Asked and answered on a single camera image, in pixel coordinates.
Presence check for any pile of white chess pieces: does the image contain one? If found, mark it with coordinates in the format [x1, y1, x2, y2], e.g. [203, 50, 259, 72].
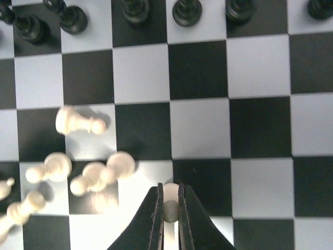
[1, 106, 136, 242]

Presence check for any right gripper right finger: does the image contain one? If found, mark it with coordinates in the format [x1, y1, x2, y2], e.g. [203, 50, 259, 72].
[178, 183, 235, 250]

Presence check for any white pawn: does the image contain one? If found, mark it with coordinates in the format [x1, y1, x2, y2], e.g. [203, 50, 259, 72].
[163, 183, 180, 223]

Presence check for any black chess pieces row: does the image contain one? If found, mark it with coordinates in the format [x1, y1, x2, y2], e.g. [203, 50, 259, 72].
[1, 1, 332, 44]

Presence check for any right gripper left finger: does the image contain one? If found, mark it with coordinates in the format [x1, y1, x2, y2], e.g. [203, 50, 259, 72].
[108, 183, 164, 250]

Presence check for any black white chessboard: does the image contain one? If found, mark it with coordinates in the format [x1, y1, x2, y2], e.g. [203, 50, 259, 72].
[1, 1, 332, 249]

